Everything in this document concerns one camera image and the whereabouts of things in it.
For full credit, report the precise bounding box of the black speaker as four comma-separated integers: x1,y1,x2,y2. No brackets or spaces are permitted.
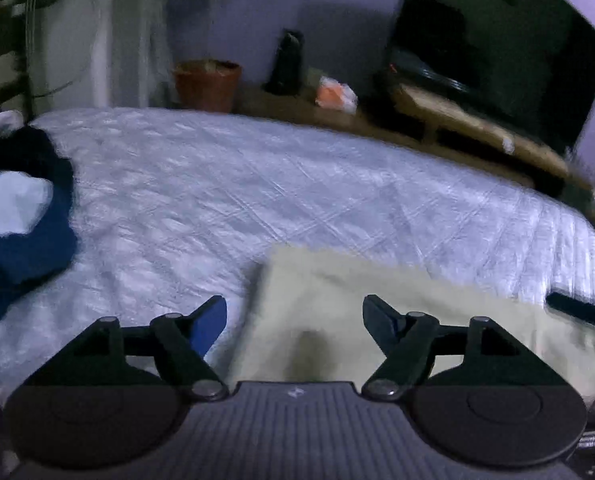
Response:
266,30,305,96

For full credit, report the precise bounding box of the black flat television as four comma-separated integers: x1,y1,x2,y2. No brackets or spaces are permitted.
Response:
385,0,595,153

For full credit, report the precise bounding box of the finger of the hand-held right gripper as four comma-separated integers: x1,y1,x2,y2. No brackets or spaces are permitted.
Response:
546,291,595,331

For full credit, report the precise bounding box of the orange and white box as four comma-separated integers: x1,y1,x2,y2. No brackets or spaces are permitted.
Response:
315,76,358,111

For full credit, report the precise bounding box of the wooden television stand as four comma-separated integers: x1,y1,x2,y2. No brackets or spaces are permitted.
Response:
392,82,595,196

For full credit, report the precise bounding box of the pale blue cloth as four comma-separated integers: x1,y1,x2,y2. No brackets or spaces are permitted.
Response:
0,172,54,237

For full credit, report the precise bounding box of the white quilted bed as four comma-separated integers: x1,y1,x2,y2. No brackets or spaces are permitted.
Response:
0,106,595,411

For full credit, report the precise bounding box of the white garment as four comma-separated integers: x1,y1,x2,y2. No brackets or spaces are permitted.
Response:
0,110,24,138

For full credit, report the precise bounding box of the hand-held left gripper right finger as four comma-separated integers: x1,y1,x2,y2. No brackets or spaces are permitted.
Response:
362,294,571,402

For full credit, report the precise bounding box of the white sheer curtain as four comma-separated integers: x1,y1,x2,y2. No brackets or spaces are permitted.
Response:
27,0,178,111

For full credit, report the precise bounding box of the black garment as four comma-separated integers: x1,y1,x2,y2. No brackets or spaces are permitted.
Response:
0,115,75,201

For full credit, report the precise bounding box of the dark blue garment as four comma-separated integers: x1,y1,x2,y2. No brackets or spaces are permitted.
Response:
0,200,78,336

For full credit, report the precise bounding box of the cream fleece garment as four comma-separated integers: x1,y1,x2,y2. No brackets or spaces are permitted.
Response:
227,245,595,411

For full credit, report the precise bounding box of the low wooden bench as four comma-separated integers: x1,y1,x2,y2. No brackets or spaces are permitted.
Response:
234,85,538,186

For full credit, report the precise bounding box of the terracotta plant pot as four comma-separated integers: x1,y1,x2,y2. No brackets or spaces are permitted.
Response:
173,59,243,113

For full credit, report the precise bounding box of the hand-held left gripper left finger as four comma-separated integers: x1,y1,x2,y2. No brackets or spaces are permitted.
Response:
22,295,229,403

